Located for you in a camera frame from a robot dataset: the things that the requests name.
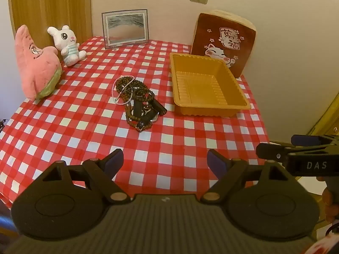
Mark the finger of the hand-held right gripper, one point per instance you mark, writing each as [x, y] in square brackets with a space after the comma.
[304, 139]
[270, 152]

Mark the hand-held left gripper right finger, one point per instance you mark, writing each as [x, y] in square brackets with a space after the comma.
[215, 164]

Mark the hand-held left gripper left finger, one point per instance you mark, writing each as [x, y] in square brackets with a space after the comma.
[114, 162]

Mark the black cylinder pendant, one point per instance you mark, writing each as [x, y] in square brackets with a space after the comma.
[160, 108]
[137, 108]

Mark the yellow plastic tray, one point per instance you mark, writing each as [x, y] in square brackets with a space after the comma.
[201, 90]

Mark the person's right hand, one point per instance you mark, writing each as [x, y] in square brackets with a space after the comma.
[329, 198]

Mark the yellow wooden door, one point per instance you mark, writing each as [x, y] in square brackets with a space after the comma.
[327, 119]

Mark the red white checkered tablecloth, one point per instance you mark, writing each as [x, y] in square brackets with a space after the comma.
[79, 127]

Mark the pink starfish plush toy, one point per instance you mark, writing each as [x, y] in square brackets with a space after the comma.
[34, 66]

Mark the white rabbit plush toy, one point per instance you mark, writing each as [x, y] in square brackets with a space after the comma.
[66, 39]

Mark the red lucky cat cushion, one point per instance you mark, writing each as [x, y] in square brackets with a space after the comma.
[212, 29]

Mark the silver picture frame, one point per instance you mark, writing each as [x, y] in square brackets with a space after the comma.
[124, 27]

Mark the wooden wall panel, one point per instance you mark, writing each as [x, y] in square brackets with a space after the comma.
[53, 5]

